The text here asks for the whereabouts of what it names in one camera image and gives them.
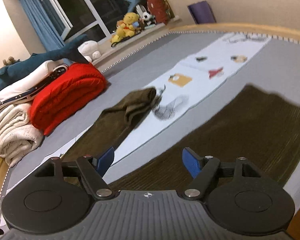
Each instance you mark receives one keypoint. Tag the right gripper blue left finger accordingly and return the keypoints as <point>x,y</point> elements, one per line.
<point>92,169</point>

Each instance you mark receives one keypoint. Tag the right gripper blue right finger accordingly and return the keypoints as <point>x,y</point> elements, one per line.
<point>203,170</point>

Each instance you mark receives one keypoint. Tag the dark olive corduroy pants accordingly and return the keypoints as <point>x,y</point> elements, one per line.
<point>262,127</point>

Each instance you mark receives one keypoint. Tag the red knitted folded blanket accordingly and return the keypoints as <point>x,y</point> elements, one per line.
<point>64,96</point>

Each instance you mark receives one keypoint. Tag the cream fleece folded blanket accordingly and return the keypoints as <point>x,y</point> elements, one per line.
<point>18,137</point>

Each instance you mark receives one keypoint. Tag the white folded garment dark trim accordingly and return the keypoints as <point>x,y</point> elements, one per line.
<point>26,88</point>

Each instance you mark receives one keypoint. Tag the white printed deer cloth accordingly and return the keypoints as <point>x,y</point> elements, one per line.
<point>191,80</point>

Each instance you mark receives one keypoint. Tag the teal shark plush toy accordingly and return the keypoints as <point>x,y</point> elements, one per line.
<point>15,72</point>

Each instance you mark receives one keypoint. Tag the white round plush toy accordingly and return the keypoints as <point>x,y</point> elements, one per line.
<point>89,50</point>

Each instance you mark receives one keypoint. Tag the yellow bear plush toy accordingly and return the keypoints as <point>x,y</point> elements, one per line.
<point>126,28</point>

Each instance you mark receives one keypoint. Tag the purple box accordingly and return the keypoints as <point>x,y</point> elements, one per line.
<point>201,13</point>

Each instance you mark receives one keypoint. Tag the panda plush toy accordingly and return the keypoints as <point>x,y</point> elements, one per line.
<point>148,19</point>

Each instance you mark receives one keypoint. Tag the white framed window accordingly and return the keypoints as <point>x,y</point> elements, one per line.
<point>95,18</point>

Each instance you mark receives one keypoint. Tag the blue left curtain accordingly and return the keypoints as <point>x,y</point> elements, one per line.
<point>44,28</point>

